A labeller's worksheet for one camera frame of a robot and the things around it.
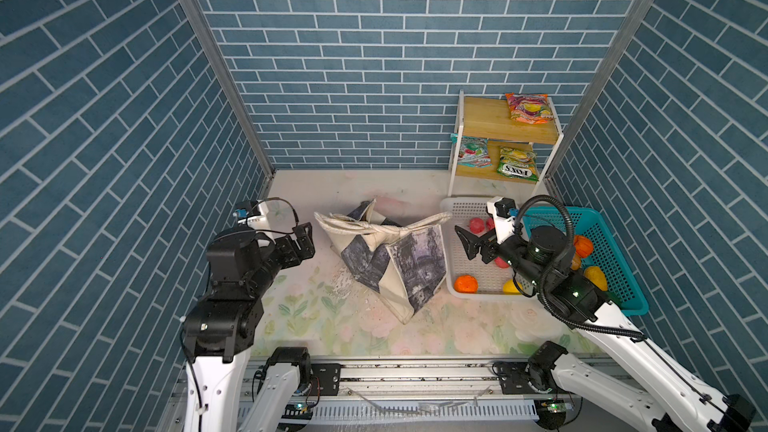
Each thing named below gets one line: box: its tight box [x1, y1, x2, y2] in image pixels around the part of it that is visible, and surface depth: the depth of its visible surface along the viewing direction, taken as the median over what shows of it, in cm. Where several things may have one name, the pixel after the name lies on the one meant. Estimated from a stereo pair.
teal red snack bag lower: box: [450, 133, 492, 168], surface depth 103 cm
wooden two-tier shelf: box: [448, 90, 564, 197], surface depth 91 cm
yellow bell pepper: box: [584, 266, 608, 292], surface depth 89 cm
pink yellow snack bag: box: [505, 92, 554, 125], surface depth 91 cm
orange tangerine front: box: [454, 275, 478, 294], surface depth 87 cm
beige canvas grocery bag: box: [314, 199, 453, 324], surface depth 77 cm
